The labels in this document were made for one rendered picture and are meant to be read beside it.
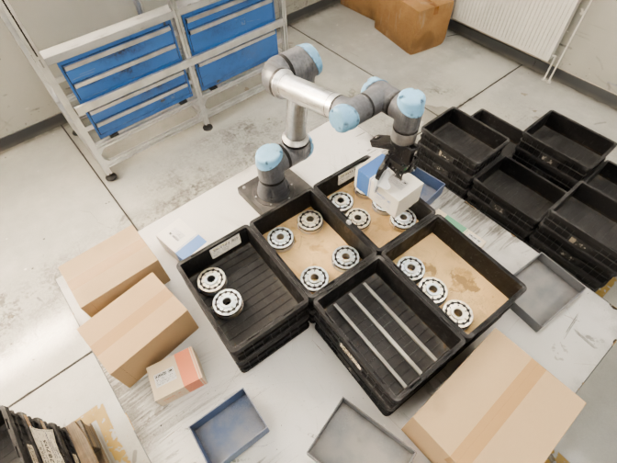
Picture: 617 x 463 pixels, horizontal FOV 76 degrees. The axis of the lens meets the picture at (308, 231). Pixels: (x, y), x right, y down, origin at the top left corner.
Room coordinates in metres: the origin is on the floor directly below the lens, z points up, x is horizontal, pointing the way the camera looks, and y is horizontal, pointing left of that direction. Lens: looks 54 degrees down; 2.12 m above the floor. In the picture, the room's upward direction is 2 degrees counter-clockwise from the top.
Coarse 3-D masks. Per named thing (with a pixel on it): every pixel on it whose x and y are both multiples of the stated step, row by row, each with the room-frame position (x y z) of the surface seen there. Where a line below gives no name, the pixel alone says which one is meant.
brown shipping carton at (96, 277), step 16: (112, 240) 0.90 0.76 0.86; (128, 240) 0.89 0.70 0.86; (80, 256) 0.83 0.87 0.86; (96, 256) 0.82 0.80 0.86; (112, 256) 0.82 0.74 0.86; (128, 256) 0.82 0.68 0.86; (144, 256) 0.81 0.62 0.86; (64, 272) 0.76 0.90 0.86; (80, 272) 0.76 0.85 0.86; (96, 272) 0.75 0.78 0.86; (112, 272) 0.75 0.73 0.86; (128, 272) 0.75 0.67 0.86; (144, 272) 0.76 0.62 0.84; (160, 272) 0.79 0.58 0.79; (80, 288) 0.69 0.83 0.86; (96, 288) 0.69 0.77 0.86; (112, 288) 0.68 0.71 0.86; (128, 288) 0.71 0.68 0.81; (80, 304) 0.63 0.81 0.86; (96, 304) 0.64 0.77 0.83
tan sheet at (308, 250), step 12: (288, 228) 0.94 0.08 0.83; (324, 228) 0.93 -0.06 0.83; (300, 240) 0.88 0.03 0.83; (312, 240) 0.88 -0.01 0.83; (324, 240) 0.88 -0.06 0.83; (336, 240) 0.87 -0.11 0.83; (288, 252) 0.83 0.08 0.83; (300, 252) 0.83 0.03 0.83; (312, 252) 0.82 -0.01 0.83; (324, 252) 0.82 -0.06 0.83; (288, 264) 0.77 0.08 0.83; (300, 264) 0.77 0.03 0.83; (312, 264) 0.77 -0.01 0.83; (324, 264) 0.77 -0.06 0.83; (336, 276) 0.72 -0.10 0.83
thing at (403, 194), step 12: (384, 156) 1.01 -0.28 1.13; (360, 168) 0.96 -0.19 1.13; (372, 168) 0.96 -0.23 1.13; (360, 180) 0.94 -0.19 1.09; (372, 180) 0.90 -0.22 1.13; (396, 180) 0.90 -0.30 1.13; (408, 180) 0.90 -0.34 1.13; (420, 180) 0.89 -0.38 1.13; (372, 192) 0.90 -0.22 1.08; (384, 192) 0.86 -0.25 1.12; (396, 192) 0.85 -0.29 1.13; (408, 192) 0.84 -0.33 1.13; (420, 192) 0.88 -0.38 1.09; (384, 204) 0.85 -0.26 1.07; (396, 204) 0.81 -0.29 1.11; (408, 204) 0.85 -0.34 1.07; (396, 216) 0.81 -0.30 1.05
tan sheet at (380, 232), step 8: (352, 184) 1.16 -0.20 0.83; (352, 192) 1.12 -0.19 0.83; (360, 200) 1.07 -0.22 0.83; (368, 200) 1.07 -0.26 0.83; (360, 208) 1.03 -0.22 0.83; (368, 208) 1.03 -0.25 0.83; (376, 216) 0.98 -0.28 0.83; (384, 216) 0.98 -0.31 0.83; (376, 224) 0.94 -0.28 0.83; (384, 224) 0.94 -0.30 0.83; (368, 232) 0.90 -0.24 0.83; (376, 232) 0.90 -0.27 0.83; (384, 232) 0.90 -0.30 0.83; (392, 232) 0.90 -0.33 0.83; (400, 232) 0.90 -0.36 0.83; (376, 240) 0.87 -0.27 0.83; (384, 240) 0.87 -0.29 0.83
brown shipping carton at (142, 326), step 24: (144, 288) 0.68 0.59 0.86; (120, 312) 0.59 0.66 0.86; (144, 312) 0.59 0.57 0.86; (168, 312) 0.58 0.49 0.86; (96, 336) 0.51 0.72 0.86; (120, 336) 0.50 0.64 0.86; (144, 336) 0.50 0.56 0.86; (168, 336) 0.52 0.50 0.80; (120, 360) 0.42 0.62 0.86; (144, 360) 0.45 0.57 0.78
